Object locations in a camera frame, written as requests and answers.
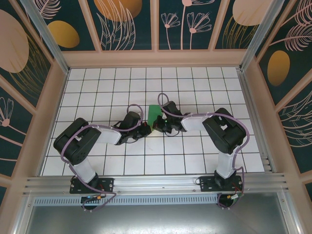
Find grey metal sheet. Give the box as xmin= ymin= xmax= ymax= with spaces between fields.
xmin=24 ymin=204 xmax=293 ymax=234

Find dark panel with three flowers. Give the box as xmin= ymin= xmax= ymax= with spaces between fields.
xmin=157 ymin=0 xmax=221 ymax=52

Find small electronics connector board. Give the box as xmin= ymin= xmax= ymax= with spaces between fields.
xmin=225 ymin=194 xmax=244 ymax=203
xmin=80 ymin=194 xmax=103 ymax=203

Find dark panel orange circle leaves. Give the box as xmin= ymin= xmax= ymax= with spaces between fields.
xmin=86 ymin=0 xmax=155 ymax=52

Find dark panel golden oval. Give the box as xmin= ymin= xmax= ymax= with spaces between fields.
xmin=24 ymin=0 xmax=98 ymax=52

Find dark panel oval and feather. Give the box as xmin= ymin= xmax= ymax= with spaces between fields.
xmin=257 ymin=0 xmax=312 ymax=106

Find dark panel with cream circle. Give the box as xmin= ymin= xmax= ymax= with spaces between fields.
xmin=214 ymin=0 xmax=269 ymax=51

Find dark panel with single flower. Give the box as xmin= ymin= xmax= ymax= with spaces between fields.
xmin=0 ymin=80 xmax=34 ymax=177

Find dark panel with leaf outlines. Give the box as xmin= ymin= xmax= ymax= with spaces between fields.
xmin=277 ymin=89 xmax=312 ymax=174

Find dark panel with golden lines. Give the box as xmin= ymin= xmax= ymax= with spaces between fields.
xmin=0 ymin=0 xmax=54 ymax=109

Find aluminium mounting rail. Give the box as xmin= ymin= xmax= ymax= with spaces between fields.
xmin=23 ymin=173 xmax=290 ymax=198

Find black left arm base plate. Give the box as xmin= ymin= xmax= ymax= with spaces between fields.
xmin=70 ymin=176 xmax=115 ymax=195

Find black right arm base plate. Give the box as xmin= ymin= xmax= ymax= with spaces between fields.
xmin=199 ymin=175 xmax=244 ymax=193

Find aluminium side rail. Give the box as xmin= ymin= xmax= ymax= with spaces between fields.
xmin=237 ymin=69 xmax=277 ymax=174

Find slotted grey cable tray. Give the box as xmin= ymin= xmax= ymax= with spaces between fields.
xmin=33 ymin=196 xmax=244 ymax=206

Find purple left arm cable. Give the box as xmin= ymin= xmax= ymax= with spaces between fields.
xmin=60 ymin=104 xmax=143 ymax=212

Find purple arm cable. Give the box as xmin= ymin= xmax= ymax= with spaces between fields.
xmin=157 ymin=92 xmax=250 ymax=210
xmin=60 ymin=104 xmax=143 ymax=212

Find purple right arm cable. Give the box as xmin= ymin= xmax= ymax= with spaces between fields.
xmin=157 ymin=92 xmax=250 ymax=210

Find aluminium corner post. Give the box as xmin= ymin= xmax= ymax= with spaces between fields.
xmin=239 ymin=0 xmax=287 ymax=73
xmin=19 ymin=0 xmax=71 ymax=75

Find aluminium frame strut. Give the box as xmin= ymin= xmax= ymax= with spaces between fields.
xmin=13 ymin=195 xmax=34 ymax=234
xmin=277 ymin=192 xmax=302 ymax=234

